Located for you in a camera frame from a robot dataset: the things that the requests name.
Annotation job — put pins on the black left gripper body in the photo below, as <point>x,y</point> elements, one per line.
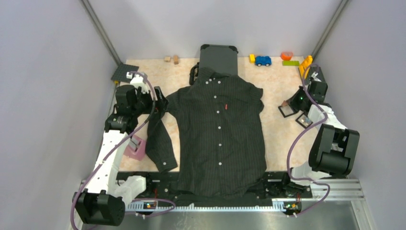
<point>147,106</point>

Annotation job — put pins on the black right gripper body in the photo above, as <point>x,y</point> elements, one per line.
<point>297,100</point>

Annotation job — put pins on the black frame brooch box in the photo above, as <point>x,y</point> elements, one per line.
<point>287,110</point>

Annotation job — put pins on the black pinstriped button shirt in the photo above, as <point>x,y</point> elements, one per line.
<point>222,149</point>

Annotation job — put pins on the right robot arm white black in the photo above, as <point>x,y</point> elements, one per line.
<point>334,149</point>

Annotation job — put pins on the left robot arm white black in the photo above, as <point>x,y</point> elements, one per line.
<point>100,200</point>

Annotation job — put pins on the orange toy ladder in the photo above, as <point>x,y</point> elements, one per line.
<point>303,67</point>

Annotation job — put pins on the right dark grey baseplate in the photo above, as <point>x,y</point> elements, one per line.
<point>316,75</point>

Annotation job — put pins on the dark grey baseplate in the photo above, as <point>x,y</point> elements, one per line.
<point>120,74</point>
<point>316,75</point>

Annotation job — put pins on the green flat brick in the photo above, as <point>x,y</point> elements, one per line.
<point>290,63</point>

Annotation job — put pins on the pink stapler box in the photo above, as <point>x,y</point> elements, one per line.
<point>136,148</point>

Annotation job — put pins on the orange bowl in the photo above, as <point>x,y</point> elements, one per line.
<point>286,56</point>

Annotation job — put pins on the left dark grey baseplate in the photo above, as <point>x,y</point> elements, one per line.
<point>120,74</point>

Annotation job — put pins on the wooden block right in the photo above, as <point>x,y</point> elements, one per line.
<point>176,59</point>

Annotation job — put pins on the blue toy car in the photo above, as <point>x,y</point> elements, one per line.
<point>263,61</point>

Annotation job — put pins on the yellow toy brick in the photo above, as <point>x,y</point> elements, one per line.
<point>252,58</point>

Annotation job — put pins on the dark grey case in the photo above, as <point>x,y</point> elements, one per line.
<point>220,58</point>

